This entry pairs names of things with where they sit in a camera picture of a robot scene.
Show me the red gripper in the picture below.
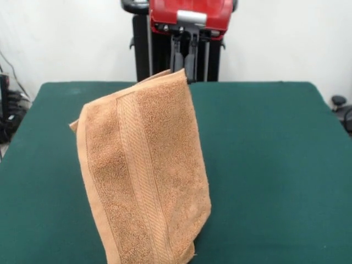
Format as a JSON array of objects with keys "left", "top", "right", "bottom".
[{"left": 148, "top": 0, "right": 234, "bottom": 84}]

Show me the tan terry towel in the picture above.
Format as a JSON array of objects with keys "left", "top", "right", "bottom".
[{"left": 68, "top": 68, "right": 212, "bottom": 264}]

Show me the dark green table cloth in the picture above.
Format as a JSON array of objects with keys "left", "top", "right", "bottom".
[{"left": 0, "top": 81, "right": 352, "bottom": 264}]

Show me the black equipment heap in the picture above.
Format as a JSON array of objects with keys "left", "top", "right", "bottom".
[{"left": 0, "top": 90, "right": 31, "bottom": 144}]

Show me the black box device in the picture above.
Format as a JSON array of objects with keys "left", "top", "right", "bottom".
[{"left": 0, "top": 73, "right": 11, "bottom": 122}]

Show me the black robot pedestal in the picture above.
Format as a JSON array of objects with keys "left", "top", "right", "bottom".
[{"left": 120, "top": 0, "right": 238, "bottom": 83}]

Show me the grey cable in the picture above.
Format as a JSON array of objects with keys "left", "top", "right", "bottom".
[{"left": 0, "top": 51, "right": 27, "bottom": 97}]

